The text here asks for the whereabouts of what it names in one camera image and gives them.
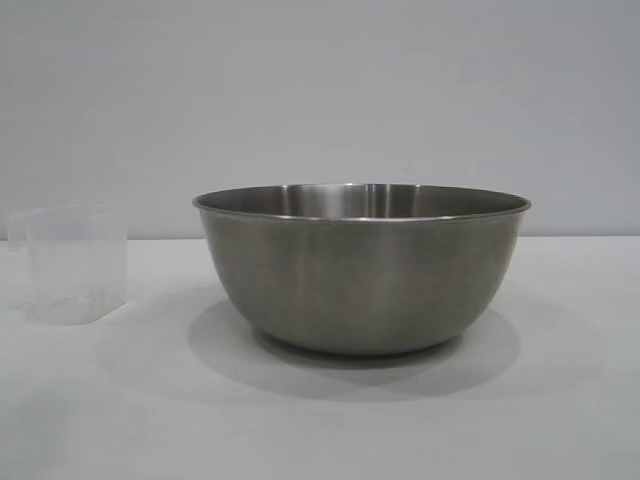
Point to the clear plastic measuring cup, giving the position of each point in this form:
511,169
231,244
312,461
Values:
75,260

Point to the stainless steel mixing bowl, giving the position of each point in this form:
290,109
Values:
360,275

